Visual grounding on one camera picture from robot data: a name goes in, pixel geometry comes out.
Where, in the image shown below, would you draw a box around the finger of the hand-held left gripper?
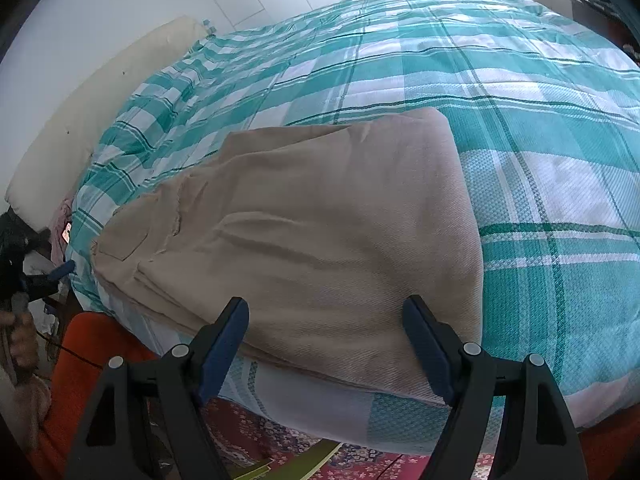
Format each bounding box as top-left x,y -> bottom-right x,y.
46,259 -> 77,282

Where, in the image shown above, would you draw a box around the cream padded headboard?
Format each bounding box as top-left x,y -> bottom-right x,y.
6,15 -> 211,233

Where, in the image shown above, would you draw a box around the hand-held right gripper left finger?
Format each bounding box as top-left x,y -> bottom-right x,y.
64,296 -> 250,480

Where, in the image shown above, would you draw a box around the dark wooden furniture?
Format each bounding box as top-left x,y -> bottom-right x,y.
570,0 -> 640,63

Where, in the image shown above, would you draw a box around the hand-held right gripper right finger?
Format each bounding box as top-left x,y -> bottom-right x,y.
401,294 -> 589,480

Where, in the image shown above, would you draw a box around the beige pants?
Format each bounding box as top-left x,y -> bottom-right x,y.
90,108 -> 485,406

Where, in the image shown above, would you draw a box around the yellow green book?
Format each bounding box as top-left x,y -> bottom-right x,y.
234,440 -> 346,480

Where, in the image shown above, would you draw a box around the pink cloth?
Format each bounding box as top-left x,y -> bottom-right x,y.
49,198 -> 77,263

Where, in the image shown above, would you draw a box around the red patterned rug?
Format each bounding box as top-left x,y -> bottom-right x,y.
200,394 -> 506,480

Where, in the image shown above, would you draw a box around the teal plaid blanket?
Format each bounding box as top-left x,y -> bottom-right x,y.
66,0 -> 640,448

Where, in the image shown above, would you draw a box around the orange cloth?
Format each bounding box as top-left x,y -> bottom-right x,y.
39,312 -> 168,480

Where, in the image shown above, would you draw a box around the person's left hand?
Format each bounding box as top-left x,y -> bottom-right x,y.
0,310 -> 42,383

